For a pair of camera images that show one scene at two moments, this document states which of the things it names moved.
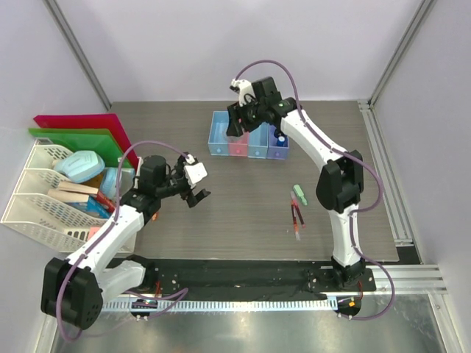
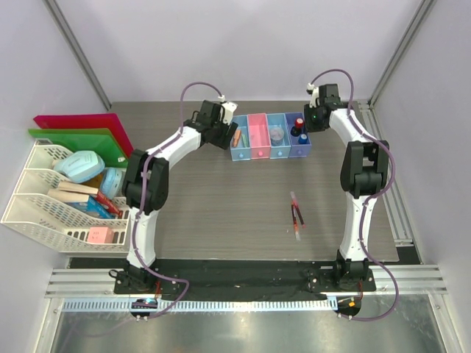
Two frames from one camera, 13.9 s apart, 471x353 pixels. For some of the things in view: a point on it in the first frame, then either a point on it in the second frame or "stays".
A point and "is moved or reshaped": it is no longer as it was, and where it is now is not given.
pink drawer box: [239, 149] → [260, 136]
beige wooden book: [69, 192] stays
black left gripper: [188, 195] → [229, 131]
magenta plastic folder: [92, 121] stays
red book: [107, 203] stays
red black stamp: [277, 132] is moved or reshaped
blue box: [94, 207] stays
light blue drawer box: [257, 143] → [280, 145]
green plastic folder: [101, 141] stays
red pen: [296, 205] stays
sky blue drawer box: [218, 140] is moved or reshaped
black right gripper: [235, 113] → [309, 126]
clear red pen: [296, 233] stays
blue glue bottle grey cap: [281, 141] is moved or reshaped
